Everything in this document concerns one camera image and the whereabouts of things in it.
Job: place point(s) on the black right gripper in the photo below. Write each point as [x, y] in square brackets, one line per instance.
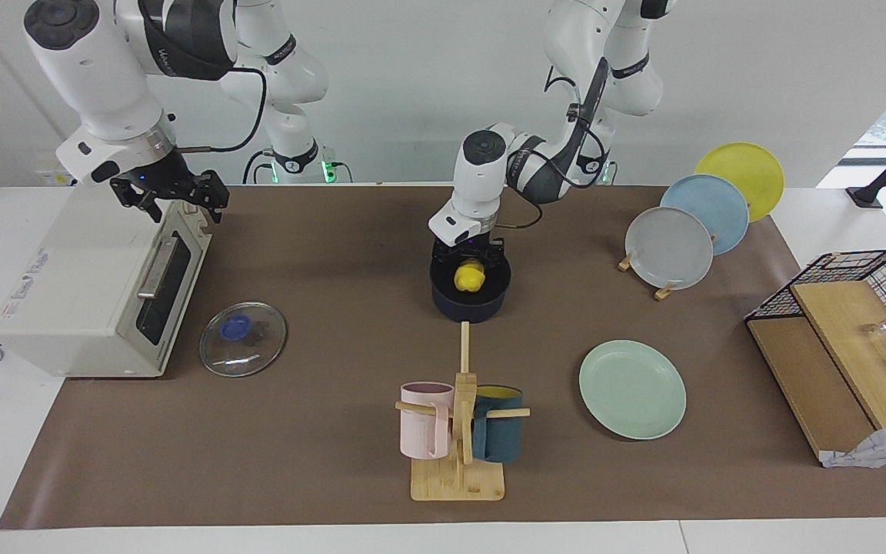
[162, 178]

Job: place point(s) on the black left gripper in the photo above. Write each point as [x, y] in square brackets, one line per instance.
[470, 248]

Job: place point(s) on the yellow potato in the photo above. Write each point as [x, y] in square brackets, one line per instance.
[470, 277]

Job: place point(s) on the glass lid with blue knob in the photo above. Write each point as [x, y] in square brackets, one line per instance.
[258, 338]

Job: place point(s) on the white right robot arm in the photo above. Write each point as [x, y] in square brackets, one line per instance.
[97, 77]

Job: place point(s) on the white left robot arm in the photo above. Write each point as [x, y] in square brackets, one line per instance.
[481, 185]

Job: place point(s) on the wooden plate rack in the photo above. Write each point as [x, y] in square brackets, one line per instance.
[664, 292]

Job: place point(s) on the grey plate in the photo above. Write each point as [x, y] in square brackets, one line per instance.
[670, 248]

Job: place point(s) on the pale green plate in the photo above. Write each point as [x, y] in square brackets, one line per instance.
[631, 388]

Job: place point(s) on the light blue plate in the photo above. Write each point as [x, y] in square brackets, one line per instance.
[712, 204]

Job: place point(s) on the yellow plate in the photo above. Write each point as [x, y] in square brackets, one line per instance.
[743, 165]

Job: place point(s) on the beige toaster oven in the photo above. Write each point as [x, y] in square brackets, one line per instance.
[81, 308]

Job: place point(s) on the pink mug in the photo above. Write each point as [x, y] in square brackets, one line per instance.
[420, 431]

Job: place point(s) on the dark teal mug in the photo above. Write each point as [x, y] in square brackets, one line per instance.
[501, 438]

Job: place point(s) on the wooden mug tree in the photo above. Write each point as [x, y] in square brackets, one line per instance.
[458, 481]

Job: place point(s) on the brown table mat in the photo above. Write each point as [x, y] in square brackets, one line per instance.
[320, 431]

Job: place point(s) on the white patterned paper sheet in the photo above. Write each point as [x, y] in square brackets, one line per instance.
[874, 450]

